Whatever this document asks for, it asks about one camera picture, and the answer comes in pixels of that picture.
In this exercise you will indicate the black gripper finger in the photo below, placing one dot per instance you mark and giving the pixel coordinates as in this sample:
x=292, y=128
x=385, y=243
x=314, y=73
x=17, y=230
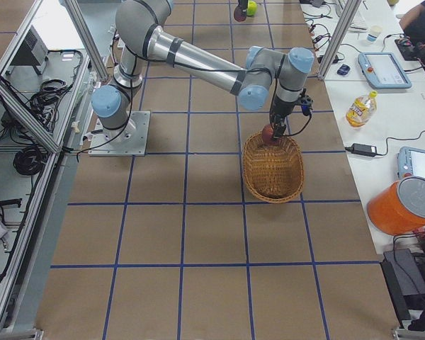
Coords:
x=279, y=128

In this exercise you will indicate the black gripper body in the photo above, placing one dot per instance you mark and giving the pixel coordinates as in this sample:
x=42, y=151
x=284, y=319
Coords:
x=280, y=108

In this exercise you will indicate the red yellow apple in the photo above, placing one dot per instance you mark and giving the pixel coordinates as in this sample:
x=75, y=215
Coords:
x=267, y=136

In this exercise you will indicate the dark red apple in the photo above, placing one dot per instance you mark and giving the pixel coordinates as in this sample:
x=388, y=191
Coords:
x=240, y=13

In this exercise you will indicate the green apple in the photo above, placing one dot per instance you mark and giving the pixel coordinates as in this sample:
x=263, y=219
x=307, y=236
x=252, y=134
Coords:
x=251, y=8

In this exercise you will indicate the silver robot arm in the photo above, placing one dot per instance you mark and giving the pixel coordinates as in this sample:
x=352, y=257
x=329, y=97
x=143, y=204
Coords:
x=268, y=74

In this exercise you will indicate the brown wicker basket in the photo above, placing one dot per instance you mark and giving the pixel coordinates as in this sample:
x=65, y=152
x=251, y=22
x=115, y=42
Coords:
x=273, y=173

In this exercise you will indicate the dark blue mouse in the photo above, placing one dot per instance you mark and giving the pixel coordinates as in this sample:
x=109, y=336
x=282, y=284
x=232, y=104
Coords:
x=343, y=70

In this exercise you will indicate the orange juice bottle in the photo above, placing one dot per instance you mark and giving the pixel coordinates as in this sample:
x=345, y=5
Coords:
x=362, y=109

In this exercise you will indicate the black power adapter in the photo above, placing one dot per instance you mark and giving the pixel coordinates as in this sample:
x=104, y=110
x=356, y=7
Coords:
x=362, y=150

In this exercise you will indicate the far blue teach pendant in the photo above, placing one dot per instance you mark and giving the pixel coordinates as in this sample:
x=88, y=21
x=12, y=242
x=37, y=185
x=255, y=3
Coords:
x=383, y=71

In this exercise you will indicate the blue teach pendant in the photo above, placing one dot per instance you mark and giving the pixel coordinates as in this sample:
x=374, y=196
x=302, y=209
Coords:
x=411, y=162
x=383, y=71

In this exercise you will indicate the white paper cup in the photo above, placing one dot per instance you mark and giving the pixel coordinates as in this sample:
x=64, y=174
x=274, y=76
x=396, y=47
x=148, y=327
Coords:
x=373, y=33

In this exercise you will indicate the near blue teach pendant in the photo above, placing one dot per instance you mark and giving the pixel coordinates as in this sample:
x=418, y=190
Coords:
x=411, y=162

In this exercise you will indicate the orange bucket grey lid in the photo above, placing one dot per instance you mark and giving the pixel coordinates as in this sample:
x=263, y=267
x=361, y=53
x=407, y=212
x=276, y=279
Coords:
x=400, y=208

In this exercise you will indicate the aluminium frame post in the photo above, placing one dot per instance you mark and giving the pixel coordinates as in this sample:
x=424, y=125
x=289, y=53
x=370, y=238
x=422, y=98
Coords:
x=339, y=33

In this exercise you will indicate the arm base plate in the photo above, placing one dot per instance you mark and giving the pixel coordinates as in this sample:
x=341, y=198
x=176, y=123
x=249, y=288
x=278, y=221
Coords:
x=131, y=142

